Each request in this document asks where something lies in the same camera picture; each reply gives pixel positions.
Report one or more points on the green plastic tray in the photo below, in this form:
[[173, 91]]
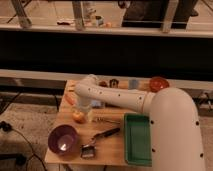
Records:
[[137, 143]]

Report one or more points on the blue translucent cup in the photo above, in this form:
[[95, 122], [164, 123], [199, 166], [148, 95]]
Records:
[[133, 84]]

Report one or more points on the yellow red apple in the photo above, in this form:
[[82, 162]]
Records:
[[79, 117]]

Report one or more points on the orange carrot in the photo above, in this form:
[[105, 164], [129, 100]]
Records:
[[70, 100]]

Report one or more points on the blue sponge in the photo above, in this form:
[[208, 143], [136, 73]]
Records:
[[96, 104]]

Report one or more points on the purple bowl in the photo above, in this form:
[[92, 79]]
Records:
[[63, 139]]

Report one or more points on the red bowl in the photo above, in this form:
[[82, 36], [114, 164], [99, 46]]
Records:
[[158, 83]]

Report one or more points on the small metal cup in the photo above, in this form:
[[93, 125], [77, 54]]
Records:
[[113, 83]]

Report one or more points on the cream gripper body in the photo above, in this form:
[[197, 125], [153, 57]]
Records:
[[86, 110]]

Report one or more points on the brown dried bunch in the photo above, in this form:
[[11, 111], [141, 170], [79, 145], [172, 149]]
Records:
[[103, 84]]

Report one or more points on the yellow handled tool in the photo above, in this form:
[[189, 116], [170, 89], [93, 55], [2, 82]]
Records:
[[71, 88]]

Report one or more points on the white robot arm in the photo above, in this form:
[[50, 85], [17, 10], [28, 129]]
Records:
[[176, 140]]

